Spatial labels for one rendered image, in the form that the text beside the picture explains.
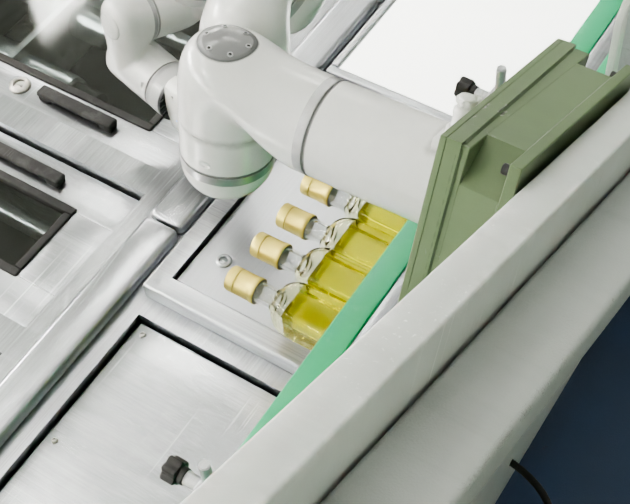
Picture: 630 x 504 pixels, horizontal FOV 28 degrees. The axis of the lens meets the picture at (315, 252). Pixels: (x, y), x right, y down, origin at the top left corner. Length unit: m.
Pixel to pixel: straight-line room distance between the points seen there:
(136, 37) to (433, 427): 1.09
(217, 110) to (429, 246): 0.28
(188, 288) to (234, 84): 0.62
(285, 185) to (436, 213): 0.87
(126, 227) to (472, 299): 1.09
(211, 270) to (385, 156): 0.68
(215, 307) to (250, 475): 1.07
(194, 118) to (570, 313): 0.45
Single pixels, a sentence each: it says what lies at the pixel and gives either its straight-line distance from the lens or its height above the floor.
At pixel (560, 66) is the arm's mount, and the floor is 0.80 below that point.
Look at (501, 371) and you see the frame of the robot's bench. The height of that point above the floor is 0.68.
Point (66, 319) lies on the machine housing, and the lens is 1.74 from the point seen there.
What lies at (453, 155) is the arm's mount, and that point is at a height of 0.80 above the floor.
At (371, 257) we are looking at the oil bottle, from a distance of 1.55.
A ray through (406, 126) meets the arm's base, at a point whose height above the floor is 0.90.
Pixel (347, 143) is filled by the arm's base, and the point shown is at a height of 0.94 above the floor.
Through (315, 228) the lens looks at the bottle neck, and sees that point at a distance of 1.60.
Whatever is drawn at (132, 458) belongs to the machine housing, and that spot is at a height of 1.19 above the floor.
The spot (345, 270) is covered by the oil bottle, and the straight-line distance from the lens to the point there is 1.53.
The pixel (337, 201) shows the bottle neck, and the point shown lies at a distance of 1.62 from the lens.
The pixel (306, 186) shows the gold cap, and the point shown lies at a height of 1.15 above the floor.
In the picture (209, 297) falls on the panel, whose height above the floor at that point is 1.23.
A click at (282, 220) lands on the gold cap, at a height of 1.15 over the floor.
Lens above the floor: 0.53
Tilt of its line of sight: 21 degrees up
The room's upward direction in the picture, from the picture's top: 64 degrees counter-clockwise
